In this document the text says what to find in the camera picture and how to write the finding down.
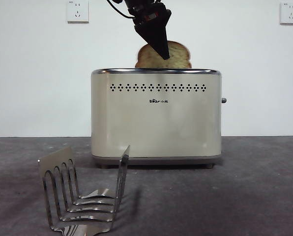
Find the cream steel two-slot toaster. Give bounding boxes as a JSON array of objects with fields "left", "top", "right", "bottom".
[{"left": 90, "top": 68, "right": 222, "bottom": 169}]

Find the white wall socket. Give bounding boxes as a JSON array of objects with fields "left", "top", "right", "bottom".
[
  {"left": 280, "top": 2, "right": 293, "bottom": 26},
  {"left": 67, "top": 0, "right": 90, "bottom": 24}
]

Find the stainless steel toast rack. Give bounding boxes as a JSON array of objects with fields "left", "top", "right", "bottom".
[{"left": 37, "top": 145, "right": 131, "bottom": 233}]

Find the brown-crusted bread slice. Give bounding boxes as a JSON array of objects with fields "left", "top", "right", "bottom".
[{"left": 134, "top": 40, "right": 193, "bottom": 69}]

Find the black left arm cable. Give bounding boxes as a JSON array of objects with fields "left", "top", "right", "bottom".
[{"left": 106, "top": 0, "right": 135, "bottom": 20}]

